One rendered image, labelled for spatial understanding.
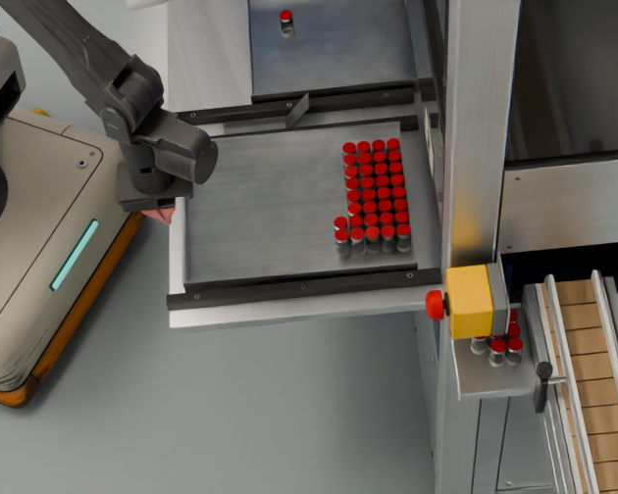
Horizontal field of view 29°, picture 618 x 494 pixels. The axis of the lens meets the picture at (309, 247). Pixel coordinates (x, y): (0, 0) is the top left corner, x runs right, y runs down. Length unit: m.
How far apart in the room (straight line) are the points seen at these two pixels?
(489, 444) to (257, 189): 0.66
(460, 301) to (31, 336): 1.25
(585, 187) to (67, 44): 0.65
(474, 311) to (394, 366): 1.13
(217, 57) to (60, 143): 0.81
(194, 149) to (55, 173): 1.28
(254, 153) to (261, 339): 0.90
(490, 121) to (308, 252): 0.50
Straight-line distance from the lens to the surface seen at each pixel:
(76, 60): 1.45
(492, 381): 1.68
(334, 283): 1.73
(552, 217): 1.56
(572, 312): 1.68
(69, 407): 2.73
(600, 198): 1.55
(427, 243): 1.78
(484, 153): 1.42
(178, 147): 1.47
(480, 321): 1.57
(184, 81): 2.01
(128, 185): 1.60
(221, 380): 2.69
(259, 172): 1.87
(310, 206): 1.83
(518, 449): 2.23
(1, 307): 2.56
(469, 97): 1.34
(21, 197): 2.71
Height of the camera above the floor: 2.38
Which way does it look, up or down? 57 degrees down
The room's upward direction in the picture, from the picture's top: 8 degrees counter-clockwise
